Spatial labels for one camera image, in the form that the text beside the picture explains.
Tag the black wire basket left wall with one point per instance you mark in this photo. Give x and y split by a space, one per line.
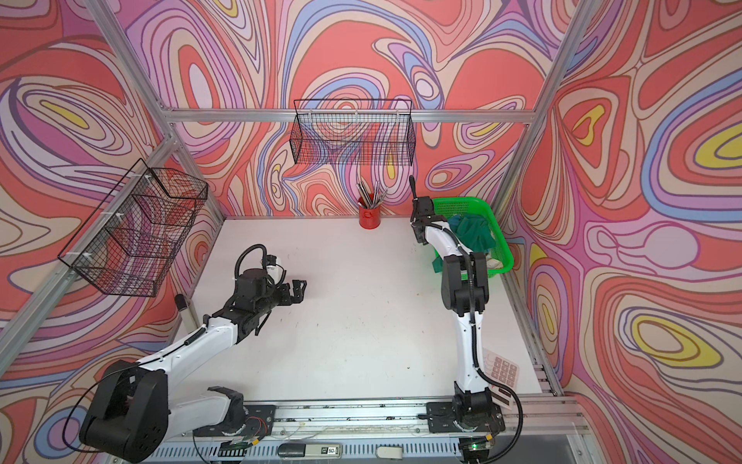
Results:
127 246

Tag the pink calculator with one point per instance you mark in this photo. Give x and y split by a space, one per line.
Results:
500 369

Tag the red utensil cup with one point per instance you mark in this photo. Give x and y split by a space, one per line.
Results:
369 218

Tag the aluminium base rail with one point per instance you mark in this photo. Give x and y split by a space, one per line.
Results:
545 429

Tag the black wire basket back wall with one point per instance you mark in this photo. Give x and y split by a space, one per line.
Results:
344 131

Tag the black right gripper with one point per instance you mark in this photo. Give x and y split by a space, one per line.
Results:
422 238

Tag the metal utensils in cup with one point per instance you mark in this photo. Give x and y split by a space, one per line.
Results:
371 197

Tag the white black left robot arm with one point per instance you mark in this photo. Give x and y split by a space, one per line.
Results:
132 413

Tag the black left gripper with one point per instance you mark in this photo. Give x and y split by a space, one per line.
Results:
299 293

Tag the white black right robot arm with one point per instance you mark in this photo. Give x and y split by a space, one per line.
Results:
489 410

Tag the grey marker pen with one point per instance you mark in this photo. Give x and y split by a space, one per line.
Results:
188 316

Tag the green t shirt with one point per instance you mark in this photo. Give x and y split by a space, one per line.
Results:
474 232

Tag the green plastic basket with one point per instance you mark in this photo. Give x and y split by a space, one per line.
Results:
449 206

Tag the black wire basket wall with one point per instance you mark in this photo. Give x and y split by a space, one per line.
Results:
127 246
344 131

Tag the beige patterned t shirt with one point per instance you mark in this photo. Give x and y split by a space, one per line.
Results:
494 264

